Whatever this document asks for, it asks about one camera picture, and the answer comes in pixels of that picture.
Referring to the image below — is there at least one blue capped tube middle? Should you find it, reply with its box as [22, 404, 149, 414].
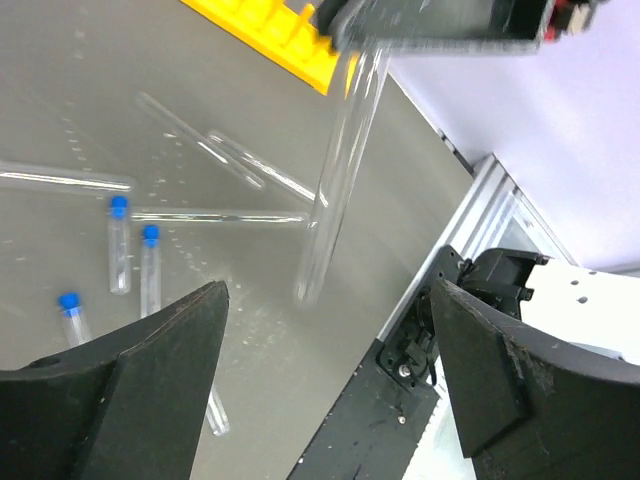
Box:
[140, 225, 161, 318]

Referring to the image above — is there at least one blue capped tube upper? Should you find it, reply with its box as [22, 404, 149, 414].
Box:
[107, 195, 131, 295]

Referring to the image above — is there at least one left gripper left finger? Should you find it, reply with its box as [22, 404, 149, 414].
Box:
[1, 281, 229, 479]

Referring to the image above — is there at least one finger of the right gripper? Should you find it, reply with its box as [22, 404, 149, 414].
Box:
[314, 0, 554, 55]

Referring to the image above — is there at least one blue capped tube far left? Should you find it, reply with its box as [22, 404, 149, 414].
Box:
[58, 292, 91, 347]

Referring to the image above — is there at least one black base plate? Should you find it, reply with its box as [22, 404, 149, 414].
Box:
[289, 246, 464, 479]

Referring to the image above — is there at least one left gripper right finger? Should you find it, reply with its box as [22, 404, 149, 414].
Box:
[430, 280, 639, 479]

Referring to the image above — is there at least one short glass test tube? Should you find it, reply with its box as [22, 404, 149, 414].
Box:
[1, 160, 137, 195]

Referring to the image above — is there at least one blue capped tube lower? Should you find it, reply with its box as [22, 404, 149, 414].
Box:
[205, 386, 230, 436]

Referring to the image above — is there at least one yellow test tube rack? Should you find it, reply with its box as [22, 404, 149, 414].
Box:
[183, 0, 339, 95]

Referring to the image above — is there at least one long glass test tube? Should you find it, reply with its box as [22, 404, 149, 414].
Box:
[130, 207, 309, 226]

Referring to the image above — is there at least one blue capped tube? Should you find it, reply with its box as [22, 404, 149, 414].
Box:
[205, 386, 230, 436]
[107, 195, 131, 295]
[58, 292, 91, 347]
[140, 225, 161, 318]

